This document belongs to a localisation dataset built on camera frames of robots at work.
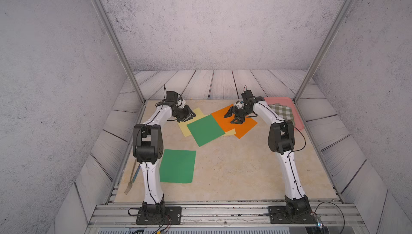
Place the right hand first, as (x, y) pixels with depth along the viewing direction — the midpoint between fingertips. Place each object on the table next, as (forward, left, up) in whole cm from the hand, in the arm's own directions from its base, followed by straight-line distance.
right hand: (227, 118), depth 101 cm
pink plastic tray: (+23, -46, -9) cm, 53 cm away
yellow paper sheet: (0, +29, -8) cm, 30 cm away
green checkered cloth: (+12, -41, -9) cm, 44 cm away
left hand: (0, +18, +4) cm, 19 cm away
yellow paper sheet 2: (-5, -3, -9) cm, 10 cm away
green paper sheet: (-3, +14, -9) cm, 16 cm away
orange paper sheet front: (-2, +1, -4) cm, 5 cm away
